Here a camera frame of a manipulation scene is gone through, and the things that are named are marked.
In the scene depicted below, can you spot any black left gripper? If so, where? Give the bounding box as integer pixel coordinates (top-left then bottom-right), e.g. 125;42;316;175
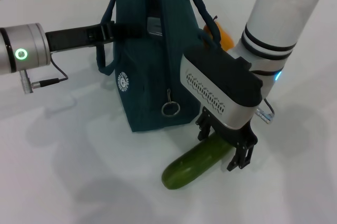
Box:
44;22;148;53

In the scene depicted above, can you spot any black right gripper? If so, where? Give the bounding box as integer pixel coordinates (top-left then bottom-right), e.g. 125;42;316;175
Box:
194;107;259;171

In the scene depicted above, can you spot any green cucumber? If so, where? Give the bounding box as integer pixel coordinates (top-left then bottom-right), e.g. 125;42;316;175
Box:
161;132;235;190

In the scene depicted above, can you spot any dark teal insulated lunch bag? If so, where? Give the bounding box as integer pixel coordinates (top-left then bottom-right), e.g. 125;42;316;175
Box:
95;0;223;134

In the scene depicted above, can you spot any yellow orange pear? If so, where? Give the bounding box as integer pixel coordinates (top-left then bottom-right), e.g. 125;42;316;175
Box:
202;15;235;52

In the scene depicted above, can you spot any left arm cable with connector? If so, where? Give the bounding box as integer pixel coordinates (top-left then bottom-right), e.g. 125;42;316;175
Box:
19;59;69;94

